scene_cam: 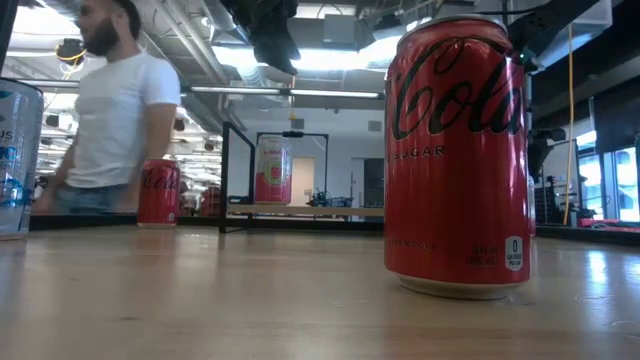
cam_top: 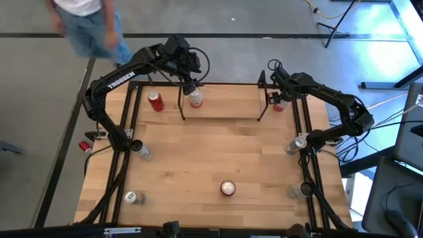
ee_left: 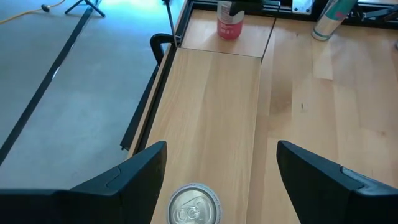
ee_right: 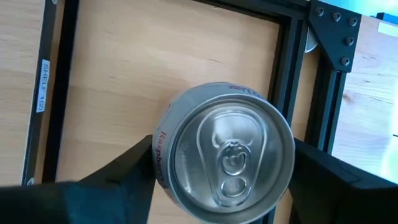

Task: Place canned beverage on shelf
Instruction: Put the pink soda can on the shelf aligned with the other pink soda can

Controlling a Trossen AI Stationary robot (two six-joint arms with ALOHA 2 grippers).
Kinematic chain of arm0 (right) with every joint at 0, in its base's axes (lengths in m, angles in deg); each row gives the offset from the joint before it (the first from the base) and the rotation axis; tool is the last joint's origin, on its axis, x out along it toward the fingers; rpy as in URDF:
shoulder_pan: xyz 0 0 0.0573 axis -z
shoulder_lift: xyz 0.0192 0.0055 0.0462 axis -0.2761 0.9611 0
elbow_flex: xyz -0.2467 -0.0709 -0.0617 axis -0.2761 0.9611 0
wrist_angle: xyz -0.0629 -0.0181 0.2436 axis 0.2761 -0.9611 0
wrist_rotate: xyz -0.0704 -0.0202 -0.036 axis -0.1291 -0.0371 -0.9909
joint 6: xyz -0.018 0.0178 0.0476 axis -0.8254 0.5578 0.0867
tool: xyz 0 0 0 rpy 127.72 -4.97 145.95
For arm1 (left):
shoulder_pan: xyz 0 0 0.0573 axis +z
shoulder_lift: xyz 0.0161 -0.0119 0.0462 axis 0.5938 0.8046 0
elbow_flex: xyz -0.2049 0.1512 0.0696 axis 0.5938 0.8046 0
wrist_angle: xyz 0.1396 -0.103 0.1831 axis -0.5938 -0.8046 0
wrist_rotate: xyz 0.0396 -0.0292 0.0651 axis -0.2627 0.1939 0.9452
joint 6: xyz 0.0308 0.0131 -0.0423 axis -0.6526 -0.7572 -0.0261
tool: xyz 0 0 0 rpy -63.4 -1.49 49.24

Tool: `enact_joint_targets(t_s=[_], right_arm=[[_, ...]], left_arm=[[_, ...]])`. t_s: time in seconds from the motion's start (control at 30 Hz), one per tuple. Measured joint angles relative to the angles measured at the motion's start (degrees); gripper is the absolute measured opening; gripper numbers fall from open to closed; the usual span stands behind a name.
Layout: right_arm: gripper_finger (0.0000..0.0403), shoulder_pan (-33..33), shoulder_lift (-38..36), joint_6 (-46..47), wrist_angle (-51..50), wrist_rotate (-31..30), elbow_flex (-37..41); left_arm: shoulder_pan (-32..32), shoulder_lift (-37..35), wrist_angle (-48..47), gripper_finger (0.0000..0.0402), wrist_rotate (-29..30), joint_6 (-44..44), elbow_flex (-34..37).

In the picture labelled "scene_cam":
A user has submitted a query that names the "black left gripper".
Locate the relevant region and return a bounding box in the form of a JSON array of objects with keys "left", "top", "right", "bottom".
[{"left": 219, "top": 0, "right": 302, "bottom": 77}]

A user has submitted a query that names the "red cola can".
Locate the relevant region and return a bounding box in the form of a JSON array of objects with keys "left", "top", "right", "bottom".
[
  {"left": 383, "top": 14, "right": 532, "bottom": 301},
  {"left": 136, "top": 158, "right": 182, "bottom": 229}
]

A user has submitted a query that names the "white and blue drink can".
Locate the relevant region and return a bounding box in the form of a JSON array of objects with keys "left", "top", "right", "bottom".
[{"left": 0, "top": 77, "right": 46, "bottom": 242}]

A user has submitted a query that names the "black metal shelf, wooden board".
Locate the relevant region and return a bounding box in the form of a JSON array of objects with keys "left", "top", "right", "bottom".
[{"left": 218, "top": 121, "right": 386, "bottom": 235}]

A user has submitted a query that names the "long ceiling light strip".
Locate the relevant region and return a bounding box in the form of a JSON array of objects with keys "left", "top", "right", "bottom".
[{"left": 187, "top": 85, "right": 385, "bottom": 100}]

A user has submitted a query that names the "person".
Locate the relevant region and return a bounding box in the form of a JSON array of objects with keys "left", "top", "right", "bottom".
[{"left": 30, "top": 0, "right": 182, "bottom": 216}]

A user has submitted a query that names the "small blue machine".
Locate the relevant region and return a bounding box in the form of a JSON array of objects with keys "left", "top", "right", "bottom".
[{"left": 307, "top": 188, "right": 354, "bottom": 209}]

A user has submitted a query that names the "red chair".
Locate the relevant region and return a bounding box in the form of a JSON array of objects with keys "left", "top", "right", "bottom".
[{"left": 199, "top": 185, "right": 222, "bottom": 217}]

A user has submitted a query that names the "black perforated rack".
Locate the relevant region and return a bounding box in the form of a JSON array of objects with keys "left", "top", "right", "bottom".
[{"left": 533, "top": 174, "right": 569, "bottom": 226}]

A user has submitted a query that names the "red flat object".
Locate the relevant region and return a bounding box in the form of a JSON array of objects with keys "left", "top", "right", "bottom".
[{"left": 579, "top": 217, "right": 640, "bottom": 232}]

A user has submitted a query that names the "black ceiling camera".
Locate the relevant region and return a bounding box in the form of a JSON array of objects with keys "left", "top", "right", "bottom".
[{"left": 54, "top": 38, "right": 89, "bottom": 65}]

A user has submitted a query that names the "black aluminium table frame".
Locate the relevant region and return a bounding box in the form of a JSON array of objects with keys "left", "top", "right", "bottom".
[{"left": 29, "top": 213, "right": 640, "bottom": 247}]

